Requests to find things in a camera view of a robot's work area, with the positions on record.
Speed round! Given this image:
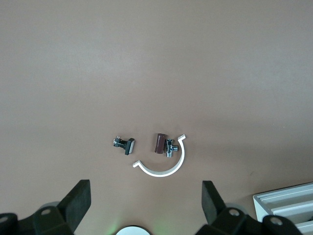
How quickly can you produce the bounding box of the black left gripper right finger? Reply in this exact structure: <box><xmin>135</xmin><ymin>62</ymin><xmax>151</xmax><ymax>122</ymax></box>
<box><xmin>202</xmin><ymin>181</ymin><xmax>264</xmax><ymax>235</ymax></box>

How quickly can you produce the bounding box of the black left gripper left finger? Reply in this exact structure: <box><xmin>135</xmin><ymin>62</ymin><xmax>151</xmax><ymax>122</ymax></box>
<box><xmin>33</xmin><ymin>180</ymin><xmax>92</xmax><ymax>235</ymax></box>

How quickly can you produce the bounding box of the brown table cover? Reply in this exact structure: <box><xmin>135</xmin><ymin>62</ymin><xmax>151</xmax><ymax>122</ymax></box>
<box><xmin>0</xmin><ymin>0</ymin><xmax>313</xmax><ymax>235</ymax></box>

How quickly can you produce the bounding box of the white half-ring clamp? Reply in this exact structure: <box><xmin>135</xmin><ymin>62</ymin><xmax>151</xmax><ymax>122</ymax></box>
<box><xmin>132</xmin><ymin>134</ymin><xmax>188</xmax><ymax>177</ymax></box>

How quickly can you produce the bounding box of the brown-handled chrome valve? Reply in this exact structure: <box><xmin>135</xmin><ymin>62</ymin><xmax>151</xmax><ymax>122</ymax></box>
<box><xmin>153</xmin><ymin>132</ymin><xmax>179</xmax><ymax>159</ymax></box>

